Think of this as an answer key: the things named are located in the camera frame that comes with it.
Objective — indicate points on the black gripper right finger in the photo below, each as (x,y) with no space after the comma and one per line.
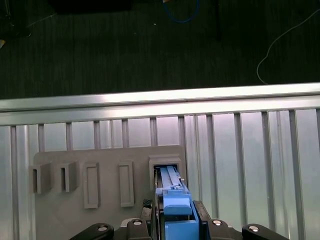
(220,231)

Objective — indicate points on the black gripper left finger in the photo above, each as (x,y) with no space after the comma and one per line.
(136,230)

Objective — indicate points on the hard disk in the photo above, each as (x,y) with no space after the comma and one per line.
(175,200)

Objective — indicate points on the grey parts rack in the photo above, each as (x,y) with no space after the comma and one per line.
(107,160)

